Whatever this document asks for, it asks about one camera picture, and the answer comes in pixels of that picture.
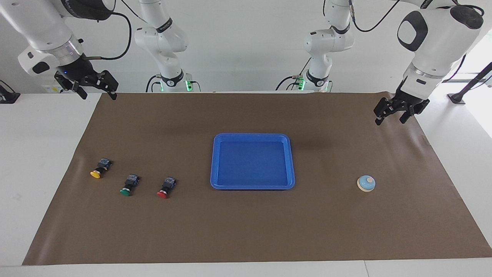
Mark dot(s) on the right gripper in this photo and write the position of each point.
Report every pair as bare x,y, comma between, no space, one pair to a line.
78,68

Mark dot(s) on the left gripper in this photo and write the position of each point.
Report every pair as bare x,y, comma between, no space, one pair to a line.
401,96

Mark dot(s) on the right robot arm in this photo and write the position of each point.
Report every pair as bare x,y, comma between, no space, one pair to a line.
46,30

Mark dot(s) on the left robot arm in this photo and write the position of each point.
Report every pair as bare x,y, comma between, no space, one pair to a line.
438,42

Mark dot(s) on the blue and cream bell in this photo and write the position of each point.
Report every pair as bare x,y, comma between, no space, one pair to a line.
366,184

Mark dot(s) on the blue plastic tray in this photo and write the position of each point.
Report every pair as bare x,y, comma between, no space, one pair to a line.
252,161

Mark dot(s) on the black stand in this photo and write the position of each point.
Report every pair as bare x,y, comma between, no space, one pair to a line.
471,82
7,96

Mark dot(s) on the yellow push button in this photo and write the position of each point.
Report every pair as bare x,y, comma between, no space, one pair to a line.
99,170

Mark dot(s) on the green push button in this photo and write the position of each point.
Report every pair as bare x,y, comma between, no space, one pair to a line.
128,186

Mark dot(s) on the red push button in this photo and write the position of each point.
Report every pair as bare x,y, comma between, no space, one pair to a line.
165,189

